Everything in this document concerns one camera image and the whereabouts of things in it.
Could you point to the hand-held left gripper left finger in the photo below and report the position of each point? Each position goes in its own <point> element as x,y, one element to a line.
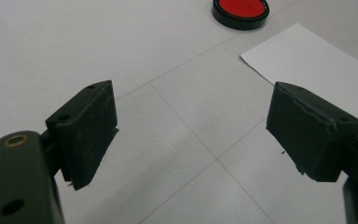
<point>85,133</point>

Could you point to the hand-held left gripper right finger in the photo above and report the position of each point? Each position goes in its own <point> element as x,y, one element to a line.
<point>310,133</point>

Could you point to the round red ink pad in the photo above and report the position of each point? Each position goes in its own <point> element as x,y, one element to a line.
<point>240,7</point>

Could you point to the white paper sheet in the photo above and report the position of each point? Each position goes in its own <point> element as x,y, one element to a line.
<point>307,59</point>

